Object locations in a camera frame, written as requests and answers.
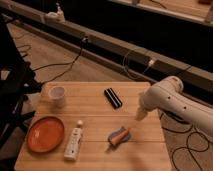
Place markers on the orange ceramic bowl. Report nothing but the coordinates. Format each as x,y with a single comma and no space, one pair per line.
45,134

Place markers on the white paper cup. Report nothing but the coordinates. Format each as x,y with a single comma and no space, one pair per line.
57,96

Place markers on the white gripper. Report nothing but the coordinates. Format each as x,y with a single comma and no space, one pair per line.
140,114

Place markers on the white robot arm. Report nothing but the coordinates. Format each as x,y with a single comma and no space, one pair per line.
166,95

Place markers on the white plug with cable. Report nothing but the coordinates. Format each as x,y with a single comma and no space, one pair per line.
136,70

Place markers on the white plastic bottle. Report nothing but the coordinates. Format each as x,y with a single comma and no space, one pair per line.
73,145

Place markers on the patterned floor rug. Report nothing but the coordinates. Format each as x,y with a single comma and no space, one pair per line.
189,148

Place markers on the blue and orange toy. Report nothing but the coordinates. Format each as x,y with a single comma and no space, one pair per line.
120,136

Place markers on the black chair frame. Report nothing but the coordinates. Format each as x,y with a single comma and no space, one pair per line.
17,80

